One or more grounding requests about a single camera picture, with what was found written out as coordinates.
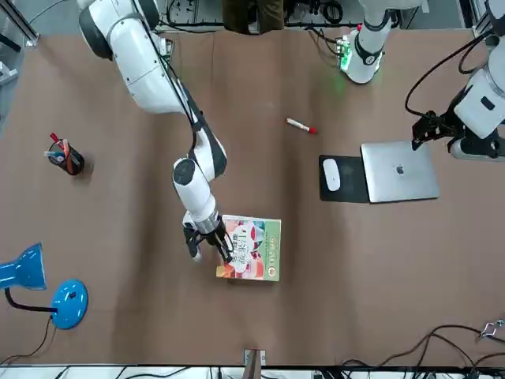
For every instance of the person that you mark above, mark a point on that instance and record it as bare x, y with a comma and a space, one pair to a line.
252, 16

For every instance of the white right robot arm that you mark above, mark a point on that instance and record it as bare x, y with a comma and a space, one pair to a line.
146, 67

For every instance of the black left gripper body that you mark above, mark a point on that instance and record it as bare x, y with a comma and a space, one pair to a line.
447, 124

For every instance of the aluminium frame post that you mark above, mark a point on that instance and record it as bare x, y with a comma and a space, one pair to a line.
253, 363

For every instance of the silver metal clip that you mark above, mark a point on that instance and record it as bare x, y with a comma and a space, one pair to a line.
489, 329

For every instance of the blue pen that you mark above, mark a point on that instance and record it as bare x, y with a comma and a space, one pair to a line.
56, 154

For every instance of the black mouse mat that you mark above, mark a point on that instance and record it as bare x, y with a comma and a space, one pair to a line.
351, 181

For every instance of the orange pen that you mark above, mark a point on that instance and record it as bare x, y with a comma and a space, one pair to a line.
68, 156

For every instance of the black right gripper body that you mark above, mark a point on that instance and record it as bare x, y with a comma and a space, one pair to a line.
203, 237

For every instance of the white computer mouse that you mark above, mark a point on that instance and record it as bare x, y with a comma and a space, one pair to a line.
332, 175

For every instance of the black mesh pen holder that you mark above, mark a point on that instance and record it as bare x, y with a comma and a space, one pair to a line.
75, 163

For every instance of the aluminium frame rail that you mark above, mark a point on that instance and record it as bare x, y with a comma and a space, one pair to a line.
19, 23

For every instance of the blue desk lamp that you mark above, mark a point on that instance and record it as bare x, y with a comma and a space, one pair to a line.
69, 304

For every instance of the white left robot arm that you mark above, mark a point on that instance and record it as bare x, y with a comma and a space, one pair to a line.
369, 47

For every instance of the colourful juice recipe book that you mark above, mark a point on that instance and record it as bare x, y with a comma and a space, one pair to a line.
252, 248

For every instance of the red marker in holder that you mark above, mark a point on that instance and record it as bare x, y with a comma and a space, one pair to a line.
55, 137

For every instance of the white marker with red cap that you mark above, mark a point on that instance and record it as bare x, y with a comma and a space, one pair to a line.
300, 125

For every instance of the silver laptop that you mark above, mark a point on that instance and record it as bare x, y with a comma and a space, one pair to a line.
398, 173

